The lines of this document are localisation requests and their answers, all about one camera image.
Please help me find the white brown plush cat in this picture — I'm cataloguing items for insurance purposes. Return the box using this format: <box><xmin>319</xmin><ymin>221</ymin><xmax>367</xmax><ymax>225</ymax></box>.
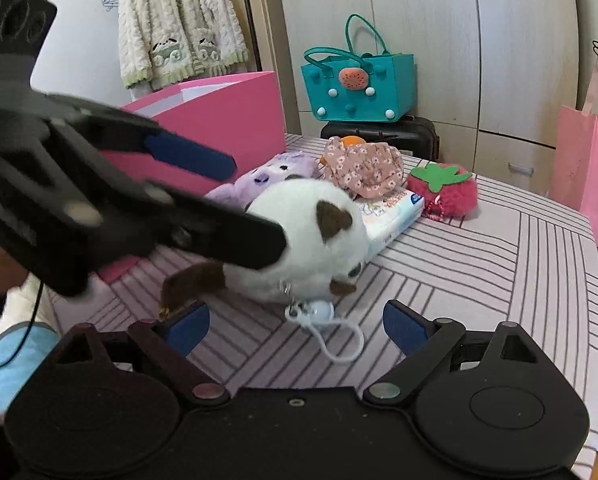
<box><xmin>160</xmin><ymin>177</ymin><xmax>369</xmax><ymax>318</ymax></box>

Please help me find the pink strawberry plush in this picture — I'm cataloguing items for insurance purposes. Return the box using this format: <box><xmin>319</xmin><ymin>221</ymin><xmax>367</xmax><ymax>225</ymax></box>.
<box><xmin>405</xmin><ymin>162</ymin><xmax>478</xmax><ymax>220</ymax></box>

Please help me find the purple plush toy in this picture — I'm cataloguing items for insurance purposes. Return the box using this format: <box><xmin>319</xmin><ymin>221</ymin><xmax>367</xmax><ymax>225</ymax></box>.
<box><xmin>206</xmin><ymin>152</ymin><xmax>318</xmax><ymax>210</ymax></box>

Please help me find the pink storage box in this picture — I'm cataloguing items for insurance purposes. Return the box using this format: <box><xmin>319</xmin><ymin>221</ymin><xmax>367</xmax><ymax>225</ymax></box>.
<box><xmin>98</xmin><ymin>72</ymin><xmax>286</xmax><ymax>269</ymax></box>

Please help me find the striped pink table cloth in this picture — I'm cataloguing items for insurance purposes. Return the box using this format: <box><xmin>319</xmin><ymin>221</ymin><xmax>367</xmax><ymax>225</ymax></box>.
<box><xmin>48</xmin><ymin>132</ymin><xmax>598</xmax><ymax>466</ymax></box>

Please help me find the white tissue pack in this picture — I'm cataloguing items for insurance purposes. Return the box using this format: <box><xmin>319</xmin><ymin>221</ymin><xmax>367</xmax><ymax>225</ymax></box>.
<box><xmin>355</xmin><ymin>188</ymin><xmax>425</xmax><ymax>260</ymax></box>

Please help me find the cream knitted cardigan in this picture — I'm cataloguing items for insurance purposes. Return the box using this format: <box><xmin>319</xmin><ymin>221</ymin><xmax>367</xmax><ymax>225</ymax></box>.
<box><xmin>118</xmin><ymin>0</ymin><xmax>249</xmax><ymax>91</ymax></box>

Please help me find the teal felt handbag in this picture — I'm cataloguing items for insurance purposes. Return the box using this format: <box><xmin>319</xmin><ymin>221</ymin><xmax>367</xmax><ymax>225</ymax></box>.
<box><xmin>301</xmin><ymin>13</ymin><xmax>417</xmax><ymax>122</ymax></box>

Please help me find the black suitcase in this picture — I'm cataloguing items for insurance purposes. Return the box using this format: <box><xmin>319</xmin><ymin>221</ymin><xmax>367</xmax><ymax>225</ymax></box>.
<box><xmin>320</xmin><ymin>115</ymin><xmax>440</xmax><ymax>162</ymax></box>

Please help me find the pink paper gift bag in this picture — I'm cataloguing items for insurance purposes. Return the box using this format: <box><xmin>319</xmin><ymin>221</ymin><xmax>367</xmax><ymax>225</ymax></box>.
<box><xmin>548</xmin><ymin>67</ymin><xmax>598</xmax><ymax>246</ymax></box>

